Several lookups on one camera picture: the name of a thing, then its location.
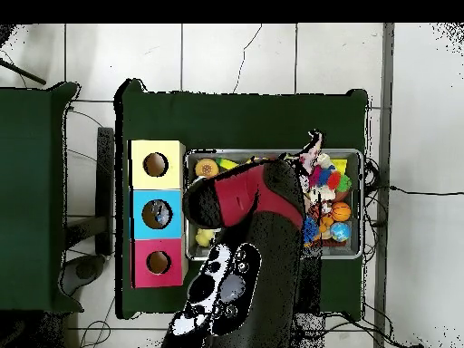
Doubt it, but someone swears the blue spiky rubber ball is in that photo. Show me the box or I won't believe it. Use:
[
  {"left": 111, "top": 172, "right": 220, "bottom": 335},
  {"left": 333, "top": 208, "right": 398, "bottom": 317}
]
[{"left": 303, "top": 217, "right": 320, "bottom": 247}]

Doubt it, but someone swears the multicoloured spiky caterpillar toy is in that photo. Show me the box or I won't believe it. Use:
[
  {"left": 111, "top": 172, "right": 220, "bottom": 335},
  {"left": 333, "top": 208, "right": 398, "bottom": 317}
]
[{"left": 307, "top": 165, "right": 353, "bottom": 193}]

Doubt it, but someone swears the wooden box with three holes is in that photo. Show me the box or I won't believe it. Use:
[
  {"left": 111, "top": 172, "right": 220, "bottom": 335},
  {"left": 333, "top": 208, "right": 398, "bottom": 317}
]
[{"left": 129, "top": 139, "right": 189, "bottom": 289}]

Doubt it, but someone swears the shallow clear mesh bin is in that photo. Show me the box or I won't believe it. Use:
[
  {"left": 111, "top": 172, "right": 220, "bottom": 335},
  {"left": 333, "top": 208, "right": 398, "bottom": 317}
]
[{"left": 184, "top": 148, "right": 364, "bottom": 261}]

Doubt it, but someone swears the orange ball with cream dots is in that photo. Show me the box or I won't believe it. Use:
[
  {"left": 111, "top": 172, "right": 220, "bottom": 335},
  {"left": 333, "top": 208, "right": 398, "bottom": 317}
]
[{"left": 195, "top": 158, "right": 218, "bottom": 179}]

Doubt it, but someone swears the yellow rubber duck toy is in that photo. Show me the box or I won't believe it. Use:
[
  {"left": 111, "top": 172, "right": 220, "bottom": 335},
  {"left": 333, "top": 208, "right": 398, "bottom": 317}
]
[{"left": 195, "top": 228, "right": 217, "bottom": 248}]

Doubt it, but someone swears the dark green table cloth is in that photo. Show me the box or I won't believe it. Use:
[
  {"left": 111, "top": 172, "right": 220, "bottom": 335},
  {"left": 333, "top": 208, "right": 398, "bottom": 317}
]
[
  {"left": 115, "top": 78, "right": 370, "bottom": 320},
  {"left": 0, "top": 79, "right": 82, "bottom": 314}
]

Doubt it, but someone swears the black panel stand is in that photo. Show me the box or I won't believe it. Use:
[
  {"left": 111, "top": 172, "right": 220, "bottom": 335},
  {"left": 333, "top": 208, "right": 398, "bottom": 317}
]
[{"left": 96, "top": 126, "right": 116, "bottom": 256}]

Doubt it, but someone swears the grey stand base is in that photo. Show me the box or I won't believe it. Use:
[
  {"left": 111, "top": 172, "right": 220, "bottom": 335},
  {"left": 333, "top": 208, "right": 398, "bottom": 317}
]
[{"left": 61, "top": 253, "right": 109, "bottom": 297}]

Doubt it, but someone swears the black cable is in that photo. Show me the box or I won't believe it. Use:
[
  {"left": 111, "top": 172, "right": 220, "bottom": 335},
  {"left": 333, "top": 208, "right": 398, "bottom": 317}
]
[{"left": 387, "top": 184, "right": 464, "bottom": 197}]

